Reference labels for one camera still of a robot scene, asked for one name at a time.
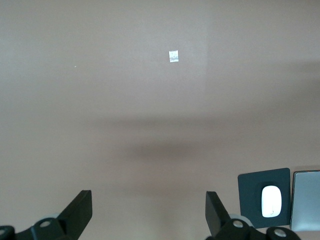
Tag silver closed laptop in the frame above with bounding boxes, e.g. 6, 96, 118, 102
290, 170, 320, 233

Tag black mouse pad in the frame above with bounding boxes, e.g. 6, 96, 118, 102
237, 167, 292, 229

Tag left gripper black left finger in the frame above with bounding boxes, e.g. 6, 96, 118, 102
29, 189, 93, 240

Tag white computer mouse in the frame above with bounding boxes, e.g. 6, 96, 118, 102
261, 185, 283, 218

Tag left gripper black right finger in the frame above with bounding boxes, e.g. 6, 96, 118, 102
205, 191, 258, 240

